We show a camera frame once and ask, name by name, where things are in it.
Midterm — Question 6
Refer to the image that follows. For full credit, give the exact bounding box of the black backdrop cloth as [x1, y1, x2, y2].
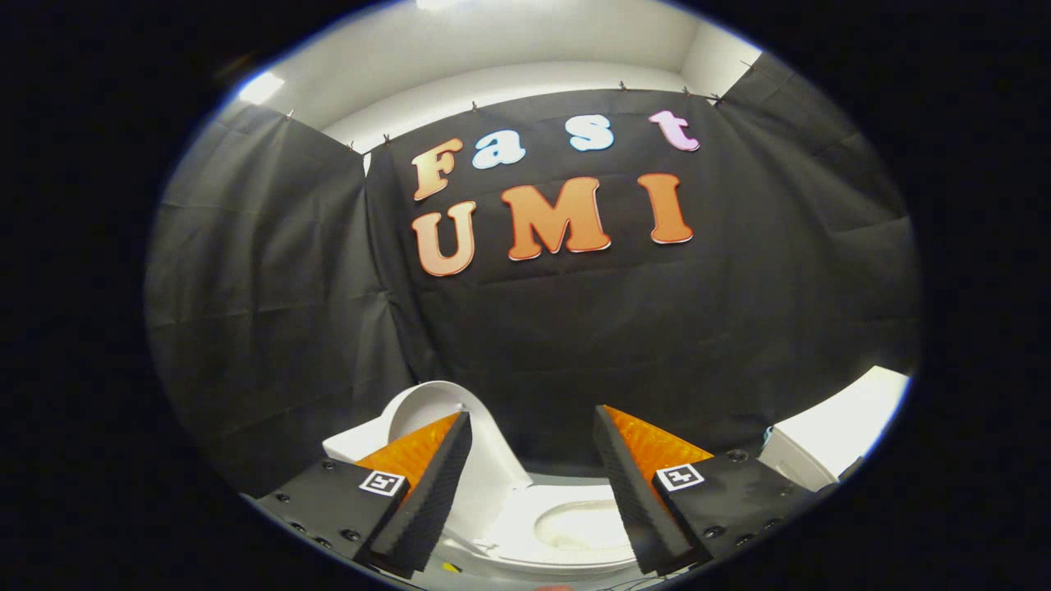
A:
[144, 51, 922, 502]

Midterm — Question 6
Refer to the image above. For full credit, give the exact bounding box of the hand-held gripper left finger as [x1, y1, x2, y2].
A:
[240, 410, 475, 580]

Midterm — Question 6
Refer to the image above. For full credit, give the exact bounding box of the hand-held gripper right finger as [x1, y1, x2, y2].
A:
[593, 404, 822, 575]

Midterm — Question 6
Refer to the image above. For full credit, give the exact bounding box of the white drawer cabinet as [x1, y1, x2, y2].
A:
[757, 364, 914, 495]

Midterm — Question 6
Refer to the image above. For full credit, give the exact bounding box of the white toilet seat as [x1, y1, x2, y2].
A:
[447, 482, 643, 575]

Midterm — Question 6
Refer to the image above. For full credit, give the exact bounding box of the white toilet lid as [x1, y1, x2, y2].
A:
[386, 380, 535, 544]

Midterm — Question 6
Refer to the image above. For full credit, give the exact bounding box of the white toilet tank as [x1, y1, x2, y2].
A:
[321, 413, 397, 465]

